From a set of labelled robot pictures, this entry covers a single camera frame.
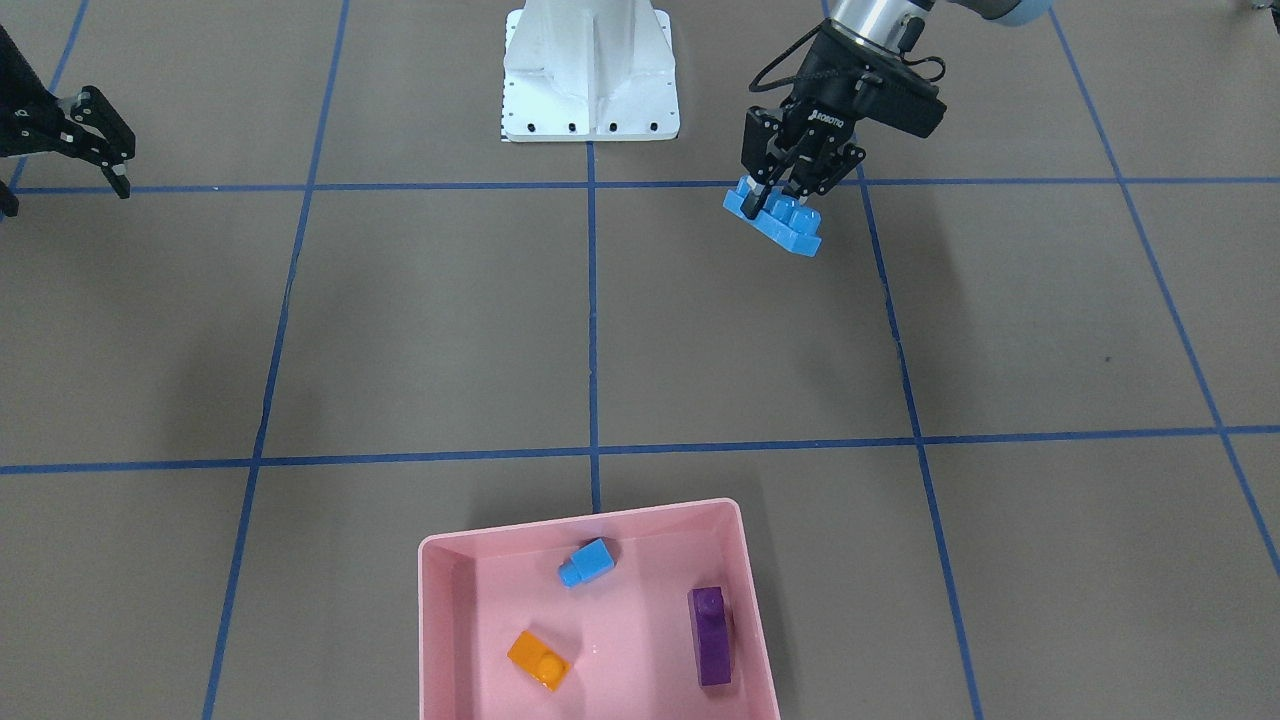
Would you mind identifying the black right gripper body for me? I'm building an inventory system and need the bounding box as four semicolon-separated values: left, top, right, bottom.
1;28;60;158

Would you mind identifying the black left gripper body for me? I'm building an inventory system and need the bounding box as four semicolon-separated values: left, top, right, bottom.
774;22;947;149

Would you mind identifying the long blue toy block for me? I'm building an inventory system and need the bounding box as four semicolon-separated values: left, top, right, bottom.
722;176;823;258

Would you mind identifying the small blue toy block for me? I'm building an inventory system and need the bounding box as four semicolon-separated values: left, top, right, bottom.
557;538;616;588

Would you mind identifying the purple toy block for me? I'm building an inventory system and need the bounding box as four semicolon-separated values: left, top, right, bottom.
687;585;733;687

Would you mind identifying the orange toy block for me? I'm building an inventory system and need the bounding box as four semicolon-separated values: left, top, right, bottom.
506;629;572;692

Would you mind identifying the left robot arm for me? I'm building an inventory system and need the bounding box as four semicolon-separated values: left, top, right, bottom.
740;1;947;220

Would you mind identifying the pink plastic box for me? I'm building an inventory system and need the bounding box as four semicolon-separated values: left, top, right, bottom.
417;498;780;719

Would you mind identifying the white metal mounting base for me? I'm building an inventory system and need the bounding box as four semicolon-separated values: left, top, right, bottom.
500;1;681;143

